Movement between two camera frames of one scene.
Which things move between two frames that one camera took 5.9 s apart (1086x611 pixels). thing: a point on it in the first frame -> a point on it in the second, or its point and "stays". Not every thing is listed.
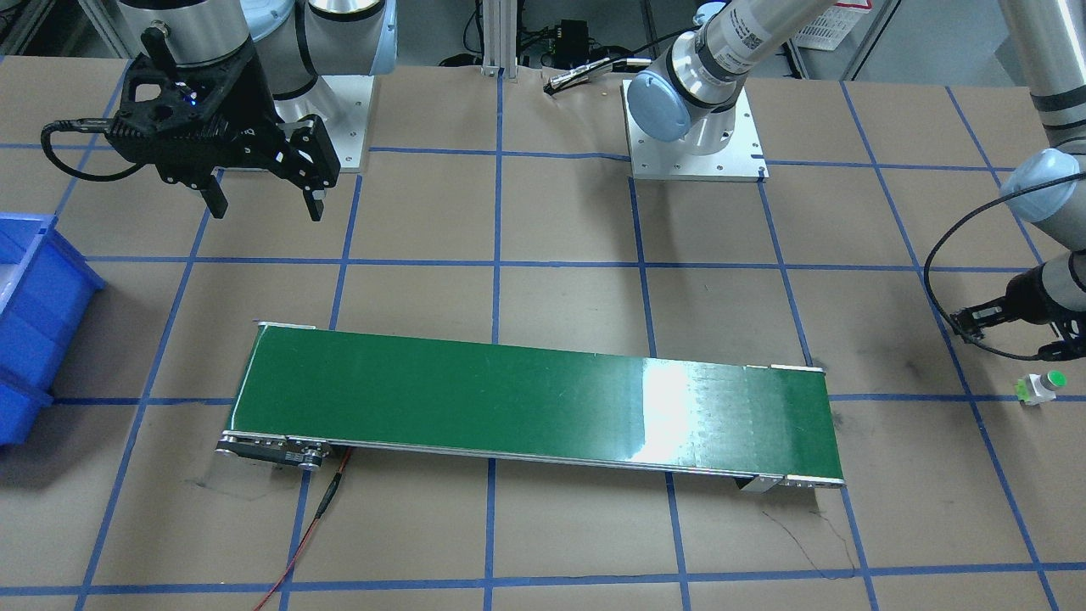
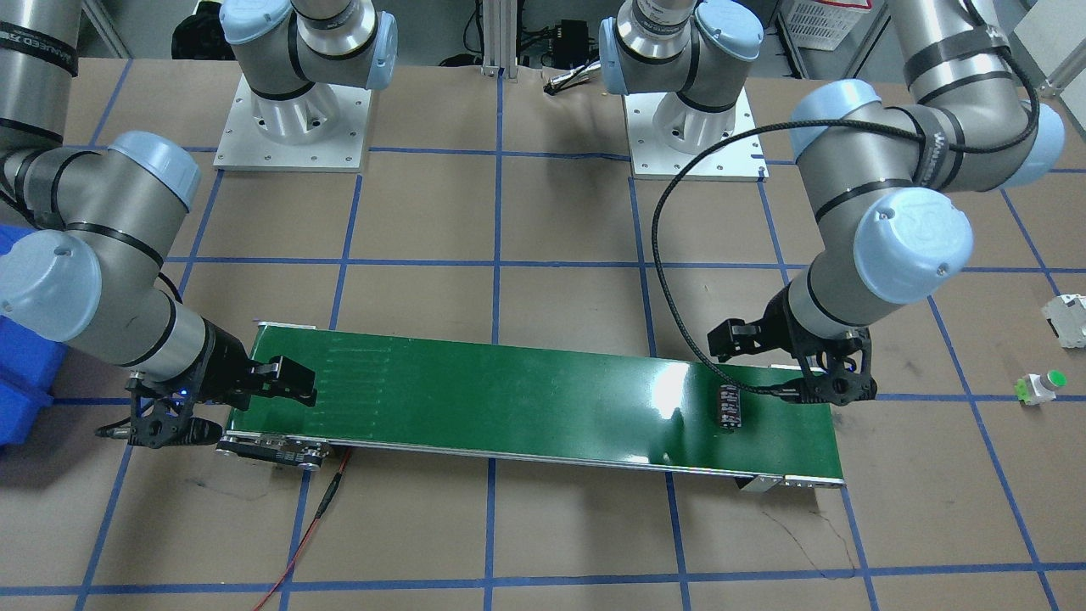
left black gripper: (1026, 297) -> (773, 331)
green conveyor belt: (308, 389) stays
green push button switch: (1034, 389) stays
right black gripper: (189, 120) -> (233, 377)
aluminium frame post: (500, 37) stays
